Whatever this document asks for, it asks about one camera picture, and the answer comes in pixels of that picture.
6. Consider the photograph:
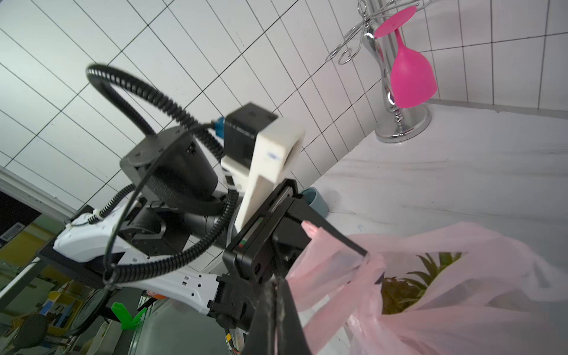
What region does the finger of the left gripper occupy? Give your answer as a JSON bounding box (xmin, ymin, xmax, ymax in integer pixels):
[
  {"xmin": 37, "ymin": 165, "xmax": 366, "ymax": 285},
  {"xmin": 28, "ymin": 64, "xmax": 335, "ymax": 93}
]
[{"xmin": 288, "ymin": 197, "xmax": 368, "ymax": 257}]

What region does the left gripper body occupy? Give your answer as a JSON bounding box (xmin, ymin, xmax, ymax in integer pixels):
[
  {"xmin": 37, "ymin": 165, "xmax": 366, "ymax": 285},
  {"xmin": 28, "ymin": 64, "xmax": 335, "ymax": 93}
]
[{"xmin": 119, "ymin": 126, "xmax": 312, "ymax": 285}]

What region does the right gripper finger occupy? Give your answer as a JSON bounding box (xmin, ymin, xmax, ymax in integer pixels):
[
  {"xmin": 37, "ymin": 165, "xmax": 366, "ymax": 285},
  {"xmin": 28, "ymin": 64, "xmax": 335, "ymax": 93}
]
[{"xmin": 242, "ymin": 276, "xmax": 311, "ymax": 355}]

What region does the green-brown pineapple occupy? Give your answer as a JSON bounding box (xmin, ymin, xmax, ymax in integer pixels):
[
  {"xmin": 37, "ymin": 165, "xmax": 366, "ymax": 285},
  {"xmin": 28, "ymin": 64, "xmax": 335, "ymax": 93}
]
[{"xmin": 381, "ymin": 252, "xmax": 462, "ymax": 315}]

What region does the pink plastic bag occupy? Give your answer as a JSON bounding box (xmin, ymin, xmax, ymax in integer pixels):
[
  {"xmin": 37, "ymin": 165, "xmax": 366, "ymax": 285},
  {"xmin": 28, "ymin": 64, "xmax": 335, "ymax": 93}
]
[{"xmin": 286, "ymin": 223, "xmax": 567, "ymax": 354}]

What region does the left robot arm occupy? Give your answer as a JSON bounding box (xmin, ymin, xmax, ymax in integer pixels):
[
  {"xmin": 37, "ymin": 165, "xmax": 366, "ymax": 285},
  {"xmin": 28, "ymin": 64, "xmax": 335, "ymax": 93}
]
[{"xmin": 41, "ymin": 121, "xmax": 366, "ymax": 331}]

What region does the teal cup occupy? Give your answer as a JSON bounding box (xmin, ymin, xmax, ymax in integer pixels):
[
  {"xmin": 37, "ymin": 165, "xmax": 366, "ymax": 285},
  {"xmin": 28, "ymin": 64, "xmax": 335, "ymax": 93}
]
[{"xmin": 301, "ymin": 187, "xmax": 329, "ymax": 218}]

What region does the silver glass rack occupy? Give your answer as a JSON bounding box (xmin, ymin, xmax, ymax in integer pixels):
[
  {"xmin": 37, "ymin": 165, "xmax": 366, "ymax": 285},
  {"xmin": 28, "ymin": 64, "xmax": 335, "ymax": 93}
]
[{"xmin": 325, "ymin": 1, "xmax": 432, "ymax": 143}]

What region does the pink wine glass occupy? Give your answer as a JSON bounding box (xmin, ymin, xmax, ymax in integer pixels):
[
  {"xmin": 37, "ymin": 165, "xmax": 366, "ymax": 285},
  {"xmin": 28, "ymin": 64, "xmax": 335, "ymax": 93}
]
[{"xmin": 374, "ymin": 6, "xmax": 438, "ymax": 108}]

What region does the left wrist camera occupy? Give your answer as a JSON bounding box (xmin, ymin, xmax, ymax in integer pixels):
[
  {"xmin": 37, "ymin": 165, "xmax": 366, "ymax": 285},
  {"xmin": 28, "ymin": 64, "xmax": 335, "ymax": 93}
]
[{"xmin": 220, "ymin": 103, "xmax": 306, "ymax": 232}]

